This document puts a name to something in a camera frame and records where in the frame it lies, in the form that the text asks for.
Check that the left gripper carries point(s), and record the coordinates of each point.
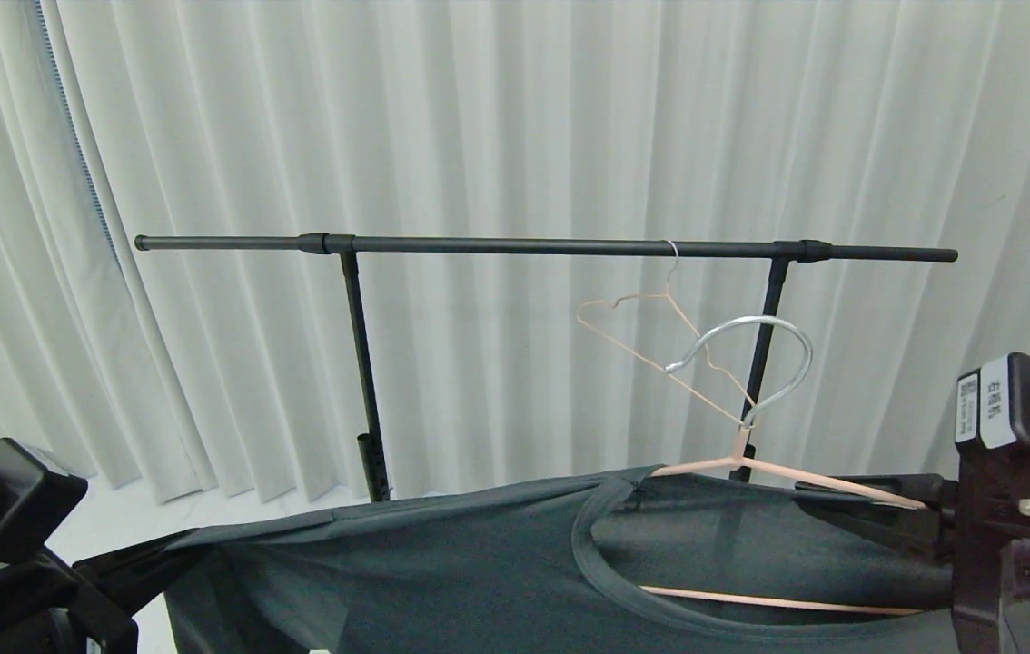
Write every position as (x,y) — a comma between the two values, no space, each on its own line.
(24,618)

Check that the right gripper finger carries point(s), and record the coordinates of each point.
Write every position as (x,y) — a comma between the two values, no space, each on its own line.
(924,527)

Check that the pink clothes hanger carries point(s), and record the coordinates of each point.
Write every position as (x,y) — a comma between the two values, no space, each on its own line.
(668,294)
(740,445)

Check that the dark grey shirt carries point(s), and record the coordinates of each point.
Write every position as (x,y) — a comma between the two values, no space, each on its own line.
(433,581)

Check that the black clothes rack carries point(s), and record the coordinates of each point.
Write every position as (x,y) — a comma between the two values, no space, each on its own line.
(569,245)

